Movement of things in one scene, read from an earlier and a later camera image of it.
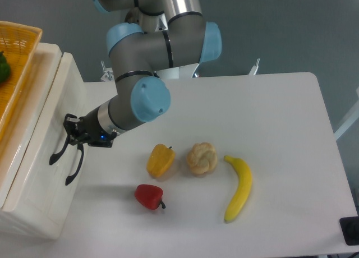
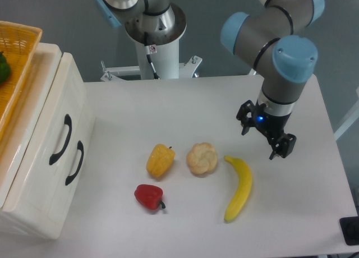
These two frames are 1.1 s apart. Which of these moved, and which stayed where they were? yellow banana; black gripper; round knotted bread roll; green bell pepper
Moved: black gripper
Stayed: round knotted bread roll; green bell pepper; yellow banana
